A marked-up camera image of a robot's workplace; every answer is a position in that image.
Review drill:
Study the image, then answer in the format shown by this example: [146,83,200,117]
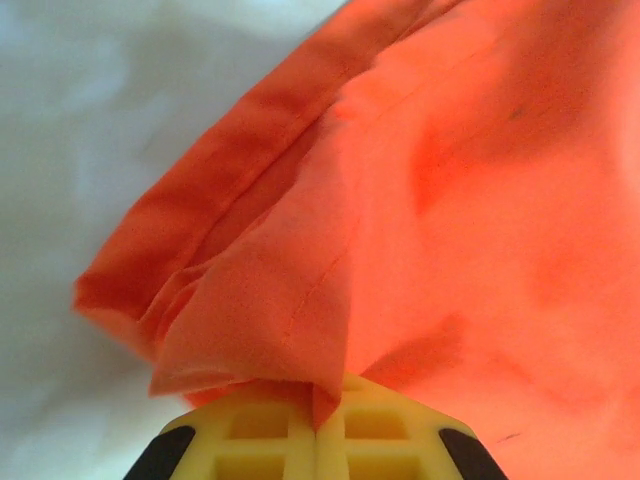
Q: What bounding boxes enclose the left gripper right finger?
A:
[318,372,509,480]

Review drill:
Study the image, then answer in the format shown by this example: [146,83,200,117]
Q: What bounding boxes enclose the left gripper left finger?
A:
[122,397,319,480]

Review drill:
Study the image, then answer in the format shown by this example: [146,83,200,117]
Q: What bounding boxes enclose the red-orange shorts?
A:
[72,0,640,480]

